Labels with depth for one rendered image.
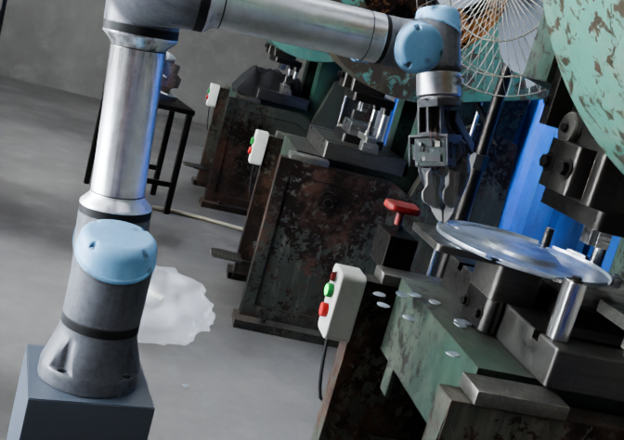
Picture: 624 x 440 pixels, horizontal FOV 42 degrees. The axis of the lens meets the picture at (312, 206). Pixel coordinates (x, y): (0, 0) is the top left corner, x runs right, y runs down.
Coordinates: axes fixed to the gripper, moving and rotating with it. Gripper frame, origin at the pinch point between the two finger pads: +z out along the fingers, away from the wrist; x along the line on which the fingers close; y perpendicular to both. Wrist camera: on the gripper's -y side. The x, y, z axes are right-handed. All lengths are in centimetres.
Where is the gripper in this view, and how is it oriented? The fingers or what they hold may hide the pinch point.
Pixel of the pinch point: (445, 215)
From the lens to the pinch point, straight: 142.3
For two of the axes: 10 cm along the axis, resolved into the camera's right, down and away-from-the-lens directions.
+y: -5.2, 0.3, -8.5
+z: 0.2, 10.0, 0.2
